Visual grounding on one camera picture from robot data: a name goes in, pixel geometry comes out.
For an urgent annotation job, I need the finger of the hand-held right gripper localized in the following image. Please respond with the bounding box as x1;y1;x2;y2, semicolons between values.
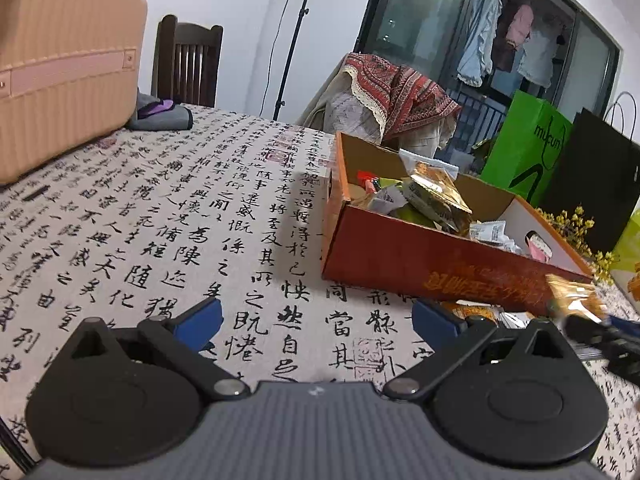
564;312;618;356
606;315;640;346

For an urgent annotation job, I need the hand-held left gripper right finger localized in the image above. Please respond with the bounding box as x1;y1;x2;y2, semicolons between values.
382;296;571;401

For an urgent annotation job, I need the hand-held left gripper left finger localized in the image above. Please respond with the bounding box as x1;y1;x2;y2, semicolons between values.
70;296;251;401

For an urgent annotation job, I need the golden snack packet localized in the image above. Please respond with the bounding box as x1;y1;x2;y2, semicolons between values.
544;274;608;323

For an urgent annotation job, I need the orange snack packet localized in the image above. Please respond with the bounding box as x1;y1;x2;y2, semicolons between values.
450;304;501;328

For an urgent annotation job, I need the red cardboard box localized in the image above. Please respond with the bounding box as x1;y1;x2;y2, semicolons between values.
321;131;596;311

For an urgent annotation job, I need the pile of small white packets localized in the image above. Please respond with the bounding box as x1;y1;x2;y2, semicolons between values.
350;152;526;256

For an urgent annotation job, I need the yellow-green snack carton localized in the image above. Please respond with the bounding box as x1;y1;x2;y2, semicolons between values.
610;210;640;303

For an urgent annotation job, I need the yellow flower sprig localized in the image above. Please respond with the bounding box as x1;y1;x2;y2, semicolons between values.
535;205;618;283

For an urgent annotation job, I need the black paper bag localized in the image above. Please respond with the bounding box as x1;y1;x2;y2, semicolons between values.
537;91;640;256

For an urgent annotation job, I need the green paper bag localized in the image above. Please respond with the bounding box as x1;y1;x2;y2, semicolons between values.
480;91;573;208

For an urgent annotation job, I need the grey and purple pouch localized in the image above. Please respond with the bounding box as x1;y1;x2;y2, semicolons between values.
125;92;194;132

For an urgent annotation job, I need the beige armchair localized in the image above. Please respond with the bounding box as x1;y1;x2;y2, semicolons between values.
295;60;461;153

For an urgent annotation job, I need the dark wooden chair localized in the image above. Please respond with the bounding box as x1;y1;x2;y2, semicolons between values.
151;15;224;108

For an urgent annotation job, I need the maroon hanging garment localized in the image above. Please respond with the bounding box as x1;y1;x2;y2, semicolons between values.
492;20;518;71

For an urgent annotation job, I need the white hanging garment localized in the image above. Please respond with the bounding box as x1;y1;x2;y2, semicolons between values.
517;25;561;88

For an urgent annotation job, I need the pink suitcase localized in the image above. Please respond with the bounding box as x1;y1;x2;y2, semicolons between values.
0;0;148;186

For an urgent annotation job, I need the light blue hanging garment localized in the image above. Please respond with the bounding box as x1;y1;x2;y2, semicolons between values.
457;0;503;86

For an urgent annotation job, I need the black light stand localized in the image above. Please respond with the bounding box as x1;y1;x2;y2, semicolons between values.
272;0;321;122

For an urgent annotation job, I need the pink hanging garment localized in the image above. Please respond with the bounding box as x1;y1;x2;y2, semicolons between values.
505;4;533;51

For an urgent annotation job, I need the dark framed glass door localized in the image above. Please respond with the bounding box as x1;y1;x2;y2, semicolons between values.
357;0;623;161

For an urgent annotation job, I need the black lamp cable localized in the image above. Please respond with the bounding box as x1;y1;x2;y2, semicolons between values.
259;0;303;113

